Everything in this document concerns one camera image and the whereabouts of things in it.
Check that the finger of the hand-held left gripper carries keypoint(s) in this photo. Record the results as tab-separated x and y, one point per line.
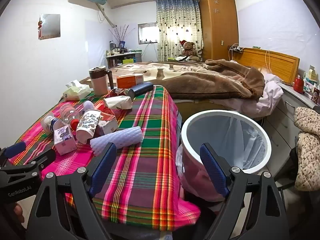
47	156
15	149

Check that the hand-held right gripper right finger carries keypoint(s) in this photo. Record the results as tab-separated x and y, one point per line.
212	170

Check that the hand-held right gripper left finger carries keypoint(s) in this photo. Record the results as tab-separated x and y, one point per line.
102	166

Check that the white round bin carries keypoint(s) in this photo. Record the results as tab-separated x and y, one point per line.
200	177

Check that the small purple carton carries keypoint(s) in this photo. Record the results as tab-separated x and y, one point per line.
65	142

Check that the lavender foam roll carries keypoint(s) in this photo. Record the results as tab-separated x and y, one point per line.
117	138

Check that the small white plastic bottle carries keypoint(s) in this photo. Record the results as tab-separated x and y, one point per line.
50	125

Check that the white red printed box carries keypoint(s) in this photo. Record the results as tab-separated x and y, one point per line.
108	127

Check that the patterned paper cup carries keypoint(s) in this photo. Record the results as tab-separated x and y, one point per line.
87	127

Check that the clear plastic bottle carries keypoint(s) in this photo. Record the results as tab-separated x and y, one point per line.
67	113

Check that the white paper bag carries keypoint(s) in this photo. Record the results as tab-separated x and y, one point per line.
118	103

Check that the red cartoon drink can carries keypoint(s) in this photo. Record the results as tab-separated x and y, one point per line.
120	92

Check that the person's left hand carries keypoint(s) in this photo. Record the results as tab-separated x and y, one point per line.
19	211

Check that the plaid tablecloth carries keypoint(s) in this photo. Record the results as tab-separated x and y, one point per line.
150	155

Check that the tan bed base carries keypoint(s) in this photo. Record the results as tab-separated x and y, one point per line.
200	107

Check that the pale green tissue pack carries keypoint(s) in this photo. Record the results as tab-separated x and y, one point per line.
77	92

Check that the black chair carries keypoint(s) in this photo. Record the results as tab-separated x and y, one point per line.
290	160

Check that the pink brown thermos mug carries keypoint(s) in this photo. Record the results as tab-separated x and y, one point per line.
100	85

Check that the white drawer cabinet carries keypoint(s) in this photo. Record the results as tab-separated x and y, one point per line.
282	120

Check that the dark blue glasses case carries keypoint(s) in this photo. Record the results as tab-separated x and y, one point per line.
141	88

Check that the orange cardboard box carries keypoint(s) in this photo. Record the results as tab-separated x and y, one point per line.
127	82

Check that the brown fleece blanket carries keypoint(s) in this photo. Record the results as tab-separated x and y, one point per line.
212	82

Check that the pale pink bed sheet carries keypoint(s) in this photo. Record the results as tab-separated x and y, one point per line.
270	92

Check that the floral quilted coat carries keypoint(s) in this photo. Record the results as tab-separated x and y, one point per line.
307	150

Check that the green box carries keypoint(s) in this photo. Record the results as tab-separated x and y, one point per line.
128	61

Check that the beige patterned blanket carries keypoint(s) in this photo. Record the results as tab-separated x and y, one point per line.
155	68

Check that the cluttered white desk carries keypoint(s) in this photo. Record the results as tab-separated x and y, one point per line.
125	56

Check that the red jar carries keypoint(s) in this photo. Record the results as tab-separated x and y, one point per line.
298	85

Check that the brown teddy bear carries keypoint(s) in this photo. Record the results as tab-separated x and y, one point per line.
188	50

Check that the vase with branches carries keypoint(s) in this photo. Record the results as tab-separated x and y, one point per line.
122	45

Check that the power strip with chargers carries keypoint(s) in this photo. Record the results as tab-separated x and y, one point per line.
236	48

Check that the wooden bed headboard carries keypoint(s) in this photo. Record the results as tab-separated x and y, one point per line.
275	62

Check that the white teal medicine box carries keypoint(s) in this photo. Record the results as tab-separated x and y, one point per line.
310	86

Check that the pale green carton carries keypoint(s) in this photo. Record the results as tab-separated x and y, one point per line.
312	72

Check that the small window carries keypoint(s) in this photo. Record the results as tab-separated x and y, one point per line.
147	33

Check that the wooden wardrobe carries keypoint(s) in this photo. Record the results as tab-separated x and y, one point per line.
217	27

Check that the heart patterned curtain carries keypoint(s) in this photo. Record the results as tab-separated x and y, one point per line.
177	30

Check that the air conditioner pipe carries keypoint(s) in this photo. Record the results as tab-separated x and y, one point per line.
107	17

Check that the shiny foil wall poster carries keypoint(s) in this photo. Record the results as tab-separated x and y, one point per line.
50	26

